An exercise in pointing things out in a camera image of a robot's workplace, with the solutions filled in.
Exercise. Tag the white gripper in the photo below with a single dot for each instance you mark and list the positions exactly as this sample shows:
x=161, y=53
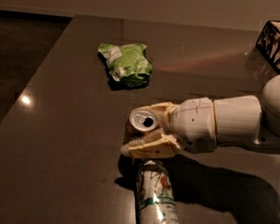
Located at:
x=194, y=122

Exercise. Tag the green chip bag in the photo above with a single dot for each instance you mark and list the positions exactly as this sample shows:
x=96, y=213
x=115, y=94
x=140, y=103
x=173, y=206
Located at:
x=126, y=64

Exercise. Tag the white green 7up can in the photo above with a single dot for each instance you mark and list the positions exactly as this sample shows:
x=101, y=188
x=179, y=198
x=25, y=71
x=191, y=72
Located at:
x=154, y=195

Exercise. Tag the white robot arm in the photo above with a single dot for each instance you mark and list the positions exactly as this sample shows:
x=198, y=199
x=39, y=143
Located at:
x=249, y=122

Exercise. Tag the orange soda can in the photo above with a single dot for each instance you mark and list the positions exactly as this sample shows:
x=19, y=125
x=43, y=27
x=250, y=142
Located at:
x=139, y=124

